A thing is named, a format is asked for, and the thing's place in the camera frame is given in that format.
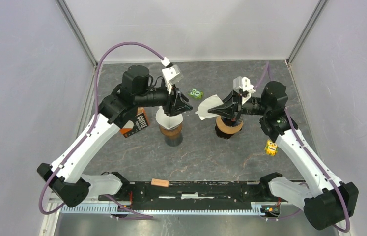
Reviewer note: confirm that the green monster block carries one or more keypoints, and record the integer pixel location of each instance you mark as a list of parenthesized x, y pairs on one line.
[(196, 94)]

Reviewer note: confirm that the wooden rectangular block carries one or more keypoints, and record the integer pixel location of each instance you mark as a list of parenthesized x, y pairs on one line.
[(159, 182)]

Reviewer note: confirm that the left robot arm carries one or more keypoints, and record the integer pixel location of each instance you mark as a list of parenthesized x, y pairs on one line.
[(65, 175)]

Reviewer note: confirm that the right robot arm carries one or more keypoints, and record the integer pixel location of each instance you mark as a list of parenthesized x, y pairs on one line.
[(325, 199)]

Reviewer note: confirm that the coffee filter box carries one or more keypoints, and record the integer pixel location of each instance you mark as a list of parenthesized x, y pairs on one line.
[(139, 122)]

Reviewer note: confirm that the yellow owl block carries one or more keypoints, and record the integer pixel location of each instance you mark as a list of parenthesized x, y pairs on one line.
[(271, 148)]

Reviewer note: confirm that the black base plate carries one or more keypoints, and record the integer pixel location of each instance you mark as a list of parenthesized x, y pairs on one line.
[(194, 195)]

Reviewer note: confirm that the brown glass dripper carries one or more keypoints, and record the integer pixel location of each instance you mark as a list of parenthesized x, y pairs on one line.
[(222, 134)]

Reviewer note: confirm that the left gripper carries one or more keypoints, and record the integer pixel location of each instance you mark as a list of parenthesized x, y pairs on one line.
[(177, 103)]

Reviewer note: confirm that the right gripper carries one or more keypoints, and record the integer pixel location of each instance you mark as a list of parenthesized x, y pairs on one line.
[(232, 107)]

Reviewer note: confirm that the white paper coffee filter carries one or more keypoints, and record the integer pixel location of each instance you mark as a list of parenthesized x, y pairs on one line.
[(167, 122)]

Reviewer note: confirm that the aluminium frame rail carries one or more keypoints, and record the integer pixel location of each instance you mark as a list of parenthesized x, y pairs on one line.
[(66, 194)]

